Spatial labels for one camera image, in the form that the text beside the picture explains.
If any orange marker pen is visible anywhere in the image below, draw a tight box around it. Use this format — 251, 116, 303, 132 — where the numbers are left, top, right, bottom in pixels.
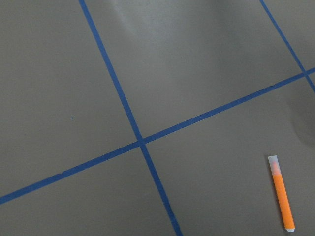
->
268, 155, 295, 233

